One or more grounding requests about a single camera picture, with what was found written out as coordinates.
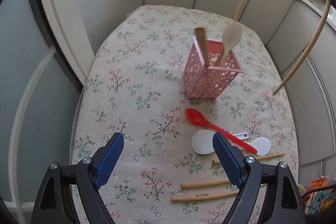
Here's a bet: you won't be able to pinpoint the wooden chopstick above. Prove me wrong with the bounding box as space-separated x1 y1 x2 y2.
213 153 285 165
171 190 239 202
181 179 230 189
234 1 245 22
272 0 332 96

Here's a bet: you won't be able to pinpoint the white rice paddle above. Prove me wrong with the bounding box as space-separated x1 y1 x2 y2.
191 130 215 155

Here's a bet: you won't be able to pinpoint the red plastic spoon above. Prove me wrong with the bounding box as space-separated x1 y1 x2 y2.
185 108 257 154

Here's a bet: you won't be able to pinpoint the snack packages in basket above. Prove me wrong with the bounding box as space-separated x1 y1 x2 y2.
297 176 335 217

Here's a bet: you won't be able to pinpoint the pink perforated utensil holder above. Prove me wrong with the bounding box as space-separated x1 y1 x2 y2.
183 36 243 99

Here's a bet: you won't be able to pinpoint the floral tablecloth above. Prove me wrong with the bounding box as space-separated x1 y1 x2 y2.
72 5 298 223

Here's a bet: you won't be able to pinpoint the white lower cabinets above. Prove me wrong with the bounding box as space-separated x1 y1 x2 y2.
144 0 335 182

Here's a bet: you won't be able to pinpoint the wide wooden spatula handle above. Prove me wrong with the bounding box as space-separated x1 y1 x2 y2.
195 27 210 67

